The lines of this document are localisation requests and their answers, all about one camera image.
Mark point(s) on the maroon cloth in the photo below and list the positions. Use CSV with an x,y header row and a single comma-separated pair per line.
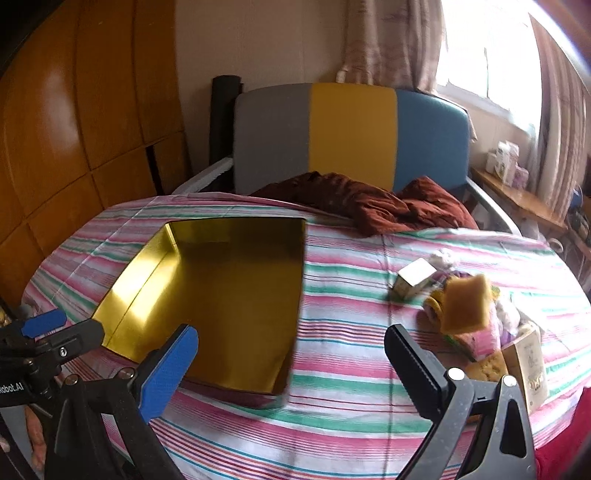
x,y
369,203

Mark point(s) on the beige patterned curtain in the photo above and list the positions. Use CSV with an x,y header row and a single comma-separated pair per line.
x,y
388,41
563,115

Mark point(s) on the wooden side table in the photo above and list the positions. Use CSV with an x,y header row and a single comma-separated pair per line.
x,y
521,196

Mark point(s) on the black rolled mat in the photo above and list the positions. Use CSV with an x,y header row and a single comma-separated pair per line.
x,y
224,120

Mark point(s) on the small white gold carton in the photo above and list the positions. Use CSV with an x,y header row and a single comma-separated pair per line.
x,y
413,281

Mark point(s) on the blue round container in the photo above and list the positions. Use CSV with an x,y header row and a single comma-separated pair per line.
x,y
576,198

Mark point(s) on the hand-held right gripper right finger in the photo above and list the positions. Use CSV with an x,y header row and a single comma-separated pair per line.
x,y
415,369

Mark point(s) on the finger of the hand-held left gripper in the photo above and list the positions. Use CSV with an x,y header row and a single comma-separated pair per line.
x,y
44,322
78,339

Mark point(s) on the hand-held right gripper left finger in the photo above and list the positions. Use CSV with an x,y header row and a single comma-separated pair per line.
x,y
168,369

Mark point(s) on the tricolour padded armchair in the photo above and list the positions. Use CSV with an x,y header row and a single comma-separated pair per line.
x,y
351,134

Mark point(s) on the yellow sponge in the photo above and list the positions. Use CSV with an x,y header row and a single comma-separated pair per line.
x,y
485,367
464,304

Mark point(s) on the gold tin box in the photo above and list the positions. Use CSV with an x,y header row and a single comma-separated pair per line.
x,y
231,300

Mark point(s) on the yellow knitted toy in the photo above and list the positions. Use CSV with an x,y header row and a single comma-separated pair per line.
x,y
431,305

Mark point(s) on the striped cloth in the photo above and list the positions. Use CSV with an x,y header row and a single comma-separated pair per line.
x,y
351,323

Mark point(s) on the purple pack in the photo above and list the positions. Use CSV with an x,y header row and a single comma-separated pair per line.
x,y
521,177

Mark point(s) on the person's red clothing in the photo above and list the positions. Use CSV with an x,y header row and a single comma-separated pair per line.
x,y
568,443

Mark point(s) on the wooden wardrobe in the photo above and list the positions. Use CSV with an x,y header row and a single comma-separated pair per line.
x,y
69,138

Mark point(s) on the cream paper box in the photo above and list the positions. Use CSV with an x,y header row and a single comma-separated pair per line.
x,y
531,364

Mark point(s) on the window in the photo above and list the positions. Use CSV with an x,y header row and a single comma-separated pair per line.
x,y
489,55

